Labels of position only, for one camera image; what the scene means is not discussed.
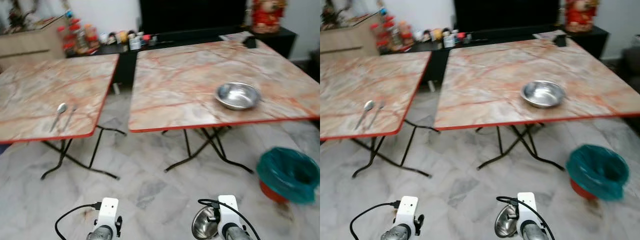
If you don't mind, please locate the small steel bowl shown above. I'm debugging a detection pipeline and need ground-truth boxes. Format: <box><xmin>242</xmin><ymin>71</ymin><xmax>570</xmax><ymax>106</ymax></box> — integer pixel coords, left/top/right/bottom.
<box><xmin>494</xmin><ymin>203</ymin><xmax>521</xmax><ymax>238</ymax></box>
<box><xmin>191</xmin><ymin>205</ymin><xmax>221</xmax><ymax>240</ymax></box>

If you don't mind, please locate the red waste bin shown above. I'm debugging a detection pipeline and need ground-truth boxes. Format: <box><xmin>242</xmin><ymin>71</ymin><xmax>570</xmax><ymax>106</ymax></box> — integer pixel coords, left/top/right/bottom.
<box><xmin>259</xmin><ymin>180</ymin><xmax>291</xmax><ymax>204</ymax></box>
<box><xmin>570</xmin><ymin>177</ymin><xmax>599</xmax><ymax>201</ymax></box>

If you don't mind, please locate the green plastic bin bag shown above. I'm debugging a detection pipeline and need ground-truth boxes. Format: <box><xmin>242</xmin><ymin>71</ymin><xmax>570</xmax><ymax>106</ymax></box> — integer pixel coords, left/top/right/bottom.
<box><xmin>256</xmin><ymin>146</ymin><xmax>321</xmax><ymax>205</ymax></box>
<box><xmin>566</xmin><ymin>144</ymin><xmax>631</xmax><ymax>202</ymax></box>

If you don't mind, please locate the steel fork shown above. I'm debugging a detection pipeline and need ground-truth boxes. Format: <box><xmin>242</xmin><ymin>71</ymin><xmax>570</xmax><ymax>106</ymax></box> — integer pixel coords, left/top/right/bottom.
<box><xmin>367</xmin><ymin>102</ymin><xmax>386</xmax><ymax>128</ymax></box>
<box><xmin>61</xmin><ymin>105</ymin><xmax>78</xmax><ymax>132</ymax></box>

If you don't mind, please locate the large steel bowl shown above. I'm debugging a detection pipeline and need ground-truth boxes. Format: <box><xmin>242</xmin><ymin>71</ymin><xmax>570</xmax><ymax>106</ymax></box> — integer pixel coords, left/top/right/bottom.
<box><xmin>215</xmin><ymin>82</ymin><xmax>262</xmax><ymax>111</ymax></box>
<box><xmin>520</xmin><ymin>80</ymin><xmax>567</xmax><ymax>109</ymax></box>

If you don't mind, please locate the steel spoon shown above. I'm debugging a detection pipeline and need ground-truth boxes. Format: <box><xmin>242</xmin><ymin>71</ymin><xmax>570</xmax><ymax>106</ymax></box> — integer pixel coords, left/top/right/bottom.
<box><xmin>354</xmin><ymin>100</ymin><xmax>375</xmax><ymax>131</ymax></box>
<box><xmin>49</xmin><ymin>102</ymin><xmax>68</xmax><ymax>133</ymax></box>

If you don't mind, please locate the marble pattern folding table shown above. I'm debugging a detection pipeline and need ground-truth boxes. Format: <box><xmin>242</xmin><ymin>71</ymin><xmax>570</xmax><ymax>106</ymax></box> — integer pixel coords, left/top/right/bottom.
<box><xmin>0</xmin><ymin>53</ymin><xmax>127</xmax><ymax>181</ymax></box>
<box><xmin>433</xmin><ymin>37</ymin><xmax>640</xmax><ymax>172</ymax></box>
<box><xmin>320</xmin><ymin>50</ymin><xmax>442</xmax><ymax>179</ymax></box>
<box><xmin>128</xmin><ymin>39</ymin><xmax>321</xmax><ymax>175</ymax></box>

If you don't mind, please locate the black television stand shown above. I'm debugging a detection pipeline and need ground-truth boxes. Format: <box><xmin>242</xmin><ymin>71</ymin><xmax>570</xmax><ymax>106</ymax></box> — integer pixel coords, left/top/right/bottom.
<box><xmin>380</xmin><ymin>25</ymin><xmax>611</xmax><ymax>91</ymax></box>
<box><xmin>67</xmin><ymin>26</ymin><xmax>298</xmax><ymax>88</ymax></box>

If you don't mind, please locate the printed paper sheet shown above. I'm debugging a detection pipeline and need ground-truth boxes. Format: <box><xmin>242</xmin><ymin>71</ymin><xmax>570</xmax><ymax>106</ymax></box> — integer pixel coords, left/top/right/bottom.
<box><xmin>532</xmin><ymin>30</ymin><xmax>568</xmax><ymax>43</ymax></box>
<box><xmin>218</xmin><ymin>31</ymin><xmax>256</xmax><ymax>44</ymax></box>

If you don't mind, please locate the dark upholstered seat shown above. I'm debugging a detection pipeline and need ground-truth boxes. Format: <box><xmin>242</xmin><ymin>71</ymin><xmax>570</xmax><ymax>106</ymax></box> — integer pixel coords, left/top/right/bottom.
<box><xmin>620</xmin><ymin>47</ymin><xmax>640</xmax><ymax>93</ymax></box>

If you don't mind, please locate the red lid plastic jar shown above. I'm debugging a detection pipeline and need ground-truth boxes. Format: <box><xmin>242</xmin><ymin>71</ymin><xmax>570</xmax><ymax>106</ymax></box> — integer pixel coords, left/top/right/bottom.
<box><xmin>56</xmin><ymin>25</ymin><xmax>68</xmax><ymax>53</ymax></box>
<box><xmin>370</xmin><ymin>22</ymin><xmax>382</xmax><ymax>51</ymax></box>
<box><xmin>382</xmin><ymin>21</ymin><xmax>396</xmax><ymax>51</ymax></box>
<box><xmin>397</xmin><ymin>21</ymin><xmax>412</xmax><ymax>48</ymax></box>
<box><xmin>84</xmin><ymin>23</ymin><xmax>98</xmax><ymax>51</ymax></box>
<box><xmin>70</xmin><ymin>22</ymin><xmax>83</xmax><ymax>53</ymax></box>

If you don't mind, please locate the light wooden cabinet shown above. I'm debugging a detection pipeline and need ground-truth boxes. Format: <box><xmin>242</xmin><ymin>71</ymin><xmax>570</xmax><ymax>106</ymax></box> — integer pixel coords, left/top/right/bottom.
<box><xmin>0</xmin><ymin>17</ymin><xmax>67</xmax><ymax>71</ymax></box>
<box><xmin>320</xmin><ymin>15</ymin><xmax>381</xmax><ymax>57</ymax></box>

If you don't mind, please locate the black television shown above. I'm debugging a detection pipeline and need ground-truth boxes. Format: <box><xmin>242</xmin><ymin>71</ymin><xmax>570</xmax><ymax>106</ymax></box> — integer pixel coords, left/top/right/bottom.
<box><xmin>453</xmin><ymin>0</ymin><xmax>561</xmax><ymax>33</ymax></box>
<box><xmin>139</xmin><ymin>0</ymin><xmax>248</xmax><ymax>35</ymax></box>

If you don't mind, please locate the large red figurine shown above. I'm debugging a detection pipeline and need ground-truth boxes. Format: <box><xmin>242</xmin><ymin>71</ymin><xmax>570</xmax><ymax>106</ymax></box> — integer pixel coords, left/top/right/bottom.
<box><xmin>565</xmin><ymin>0</ymin><xmax>600</xmax><ymax>33</ymax></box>
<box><xmin>251</xmin><ymin>0</ymin><xmax>287</xmax><ymax>34</ymax></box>

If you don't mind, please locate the dark ornamental decoration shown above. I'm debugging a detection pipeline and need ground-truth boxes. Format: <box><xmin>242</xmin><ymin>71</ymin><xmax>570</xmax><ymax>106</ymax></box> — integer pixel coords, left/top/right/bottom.
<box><xmin>2</xmin><ymin>0</ymin><xmax>43</xmax><ymax>35</ymax></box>
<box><xmin>320</xmin><ymin>0</ymin><xmax>353</xmax><ymax>31</ymax></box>

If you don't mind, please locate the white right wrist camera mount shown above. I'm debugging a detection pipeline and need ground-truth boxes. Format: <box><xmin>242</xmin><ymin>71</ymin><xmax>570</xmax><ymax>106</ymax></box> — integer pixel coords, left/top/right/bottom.
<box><xmin>217</xmin><ymin>195</ymin><xmax>241</xmax><ymax>228</ymax></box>
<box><xmin>516</xmin><ymin>192</ymin><xmax>538</xmax><ymax>226</ymax></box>

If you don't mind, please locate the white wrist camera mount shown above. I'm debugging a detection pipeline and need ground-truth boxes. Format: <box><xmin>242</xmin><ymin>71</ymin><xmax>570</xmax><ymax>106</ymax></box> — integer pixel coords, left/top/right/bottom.
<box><xmin>516</xmin><ymin>192</ymin><xmax>538</xmax><ymax>226</ymax></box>
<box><xmin>96</xmin><ymin>197</ymin><xmax>120</xmax><ymax>231</ymax></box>
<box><xmin>217</xmin><ymin>195</ymin><xmax>241</xmax><ymax>228</ymax></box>
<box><xmin>395</xmin><ymin>196</ymin><xmax>419</xmax><ymax>228</ymax></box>

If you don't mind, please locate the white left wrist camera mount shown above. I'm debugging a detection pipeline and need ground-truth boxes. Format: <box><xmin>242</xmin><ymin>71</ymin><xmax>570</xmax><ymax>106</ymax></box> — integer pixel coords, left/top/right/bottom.
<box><xmin>96</xmin><ymin>197</ymin><xmax>120</xmax><ymax>231</ymax></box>
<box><xmin>395</xmin><ymin>196</ymin><xmax>419</xmax><ymax>228</ymax></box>

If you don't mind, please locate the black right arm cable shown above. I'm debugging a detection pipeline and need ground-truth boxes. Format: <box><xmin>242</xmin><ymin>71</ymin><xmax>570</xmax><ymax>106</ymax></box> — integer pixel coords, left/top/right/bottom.
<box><xmin>496</xmin><ymin>196</ymin><xmax>556</xmax><ymax>240</ymax></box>
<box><xmin>197</xmin><ymin>198</ymin><xmax>261</xmax><ymax>240</ymax></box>

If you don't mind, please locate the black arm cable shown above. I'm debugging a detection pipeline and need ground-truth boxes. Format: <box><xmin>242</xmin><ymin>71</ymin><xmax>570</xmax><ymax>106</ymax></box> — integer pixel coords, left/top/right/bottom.
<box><xmin>496</xmin><ymin>196</ymin><xmax>556</xmax><ymax>240</ymax></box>
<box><xmin>197</xmin><ymin>198</ymin><xmax>261</xmax><ymax>240</ymax></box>
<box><xmin>54</xmin><ymin>202</ymin><xmax>103</xmax><ymax>240</ymax></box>
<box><xmin>349</xmin><ymin>201</ymin><xmax>401</xmax><ymax>240</ymax></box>

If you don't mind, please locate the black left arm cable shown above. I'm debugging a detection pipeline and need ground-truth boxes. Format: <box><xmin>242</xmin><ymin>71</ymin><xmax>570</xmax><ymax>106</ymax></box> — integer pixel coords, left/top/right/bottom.
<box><xmin>349</xmin><ymin>201</ymin><xmax>401</xmax><ymax>240</ymax></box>
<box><xmin>54</xmin><ymin>202</ymin><xmax>103</xmax><ymax>240</ymax></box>

